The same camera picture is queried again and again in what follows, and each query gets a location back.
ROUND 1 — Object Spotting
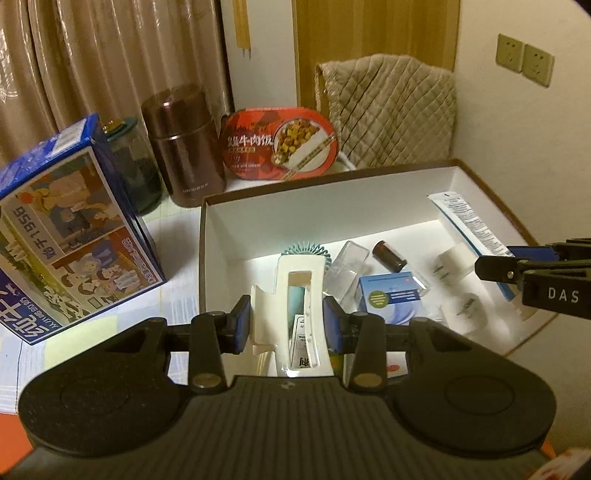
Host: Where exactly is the white rounded plug adapter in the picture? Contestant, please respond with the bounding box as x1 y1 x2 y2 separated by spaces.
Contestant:
450 292 491 334

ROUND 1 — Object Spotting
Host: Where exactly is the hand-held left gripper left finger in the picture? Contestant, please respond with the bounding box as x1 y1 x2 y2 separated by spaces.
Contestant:
99 295 254 396

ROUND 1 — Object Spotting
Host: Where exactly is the brown metal thermos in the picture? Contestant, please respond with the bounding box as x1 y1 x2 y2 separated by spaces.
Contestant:
141 84 227 208

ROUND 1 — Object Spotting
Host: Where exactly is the white printed tube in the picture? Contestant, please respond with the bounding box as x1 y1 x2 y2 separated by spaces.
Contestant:
427 193 536 319

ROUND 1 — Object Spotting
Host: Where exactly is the cream hair claw clip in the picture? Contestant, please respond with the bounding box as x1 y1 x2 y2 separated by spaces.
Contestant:
249 254 337 377

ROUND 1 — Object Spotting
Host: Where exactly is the brown bottle with white cap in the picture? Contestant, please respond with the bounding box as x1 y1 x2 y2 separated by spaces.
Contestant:
372 240 407 273

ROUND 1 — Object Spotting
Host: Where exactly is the beige wall socket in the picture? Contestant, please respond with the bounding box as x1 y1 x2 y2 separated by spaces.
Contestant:
496 33 525 73
522 44 555 88

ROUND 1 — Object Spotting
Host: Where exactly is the wooden door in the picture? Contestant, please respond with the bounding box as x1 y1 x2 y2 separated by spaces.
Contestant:
293 0 460 112

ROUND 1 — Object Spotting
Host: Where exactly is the mint handheld fan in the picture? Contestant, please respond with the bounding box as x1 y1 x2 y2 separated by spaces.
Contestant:
281 240 331 319

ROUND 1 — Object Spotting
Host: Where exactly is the beige patterned curtain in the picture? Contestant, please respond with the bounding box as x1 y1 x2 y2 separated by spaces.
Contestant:
0 0 232 158

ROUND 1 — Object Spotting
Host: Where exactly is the red instant rice bowl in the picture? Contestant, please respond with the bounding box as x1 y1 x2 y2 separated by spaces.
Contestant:
221 106 340 181

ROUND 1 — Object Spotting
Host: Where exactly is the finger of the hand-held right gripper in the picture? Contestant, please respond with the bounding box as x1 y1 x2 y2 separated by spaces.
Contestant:
475 255 591 291
508 237 591 261

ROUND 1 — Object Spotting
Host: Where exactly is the white cube charger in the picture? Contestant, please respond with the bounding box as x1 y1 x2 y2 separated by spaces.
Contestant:
433 244 476 283

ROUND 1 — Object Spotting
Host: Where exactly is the blue and white medicine box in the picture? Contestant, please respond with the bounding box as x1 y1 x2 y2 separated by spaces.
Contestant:
355 271 432 328

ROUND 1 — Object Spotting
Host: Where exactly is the beige quilted cushion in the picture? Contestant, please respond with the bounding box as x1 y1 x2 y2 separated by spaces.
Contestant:
314 54 458 169

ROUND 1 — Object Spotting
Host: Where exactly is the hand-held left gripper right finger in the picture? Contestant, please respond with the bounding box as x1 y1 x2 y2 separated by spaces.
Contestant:
323 295 472 393

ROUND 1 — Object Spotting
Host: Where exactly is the blue printed milk carton box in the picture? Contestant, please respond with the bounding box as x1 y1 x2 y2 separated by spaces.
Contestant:
0 113 167 345

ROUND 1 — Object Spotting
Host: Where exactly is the brown cardboard box white inside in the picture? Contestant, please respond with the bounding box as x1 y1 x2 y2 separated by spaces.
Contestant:
198 158 552 384

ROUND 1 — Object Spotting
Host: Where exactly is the dark glass jar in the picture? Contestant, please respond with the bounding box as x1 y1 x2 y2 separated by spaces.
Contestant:
102 117 162 215

